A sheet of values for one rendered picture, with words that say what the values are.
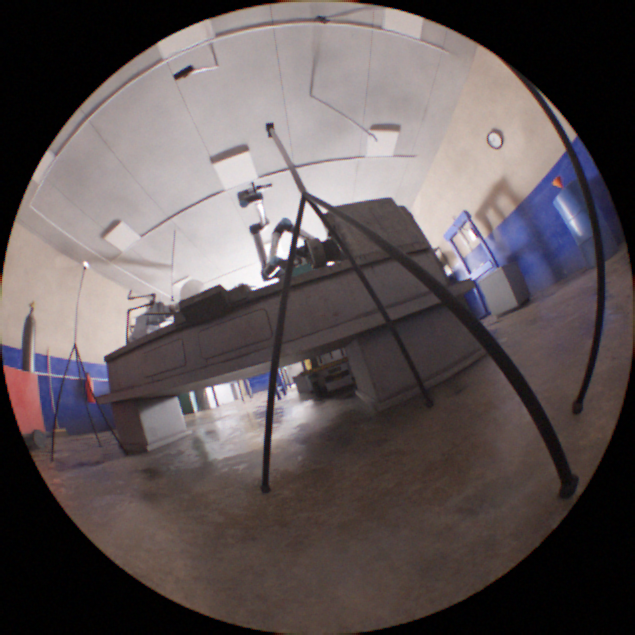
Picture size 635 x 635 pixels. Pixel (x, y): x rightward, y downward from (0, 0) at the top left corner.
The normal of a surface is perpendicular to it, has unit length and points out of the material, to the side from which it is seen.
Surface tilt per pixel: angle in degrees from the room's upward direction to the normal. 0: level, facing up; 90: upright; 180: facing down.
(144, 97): 180
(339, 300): 90
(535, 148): 90
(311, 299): 90
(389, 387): 90
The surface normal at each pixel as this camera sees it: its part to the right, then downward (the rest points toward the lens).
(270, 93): 0.31, 0.92
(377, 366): -0.04, -0.24
